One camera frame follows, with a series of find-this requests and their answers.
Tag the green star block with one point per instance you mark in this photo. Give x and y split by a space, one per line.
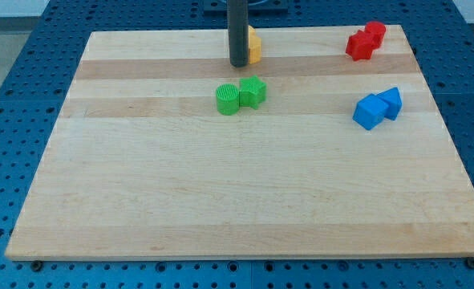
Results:
252 92

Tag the light wooden board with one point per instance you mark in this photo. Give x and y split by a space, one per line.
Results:
140 165

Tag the red star block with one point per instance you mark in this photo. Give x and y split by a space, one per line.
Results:
360 45

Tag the blue triangular block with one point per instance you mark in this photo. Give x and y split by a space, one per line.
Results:
394 102

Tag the black screw front right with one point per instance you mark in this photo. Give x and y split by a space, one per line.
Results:
469 262

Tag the black screw front left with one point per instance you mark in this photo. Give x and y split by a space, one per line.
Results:
36 266

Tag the dark grey cylindrical robot stick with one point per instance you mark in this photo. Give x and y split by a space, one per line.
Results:
237 17

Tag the yellow block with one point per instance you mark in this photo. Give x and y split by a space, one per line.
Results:
254 45

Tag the blue cube block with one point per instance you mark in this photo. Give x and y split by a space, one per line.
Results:
370 111

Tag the green cylinder block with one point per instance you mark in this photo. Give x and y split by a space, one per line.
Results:
227 97

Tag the black screw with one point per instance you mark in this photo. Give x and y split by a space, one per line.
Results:
36 266
469 262

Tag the red cylinder block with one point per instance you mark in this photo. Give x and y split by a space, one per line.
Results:
377 30

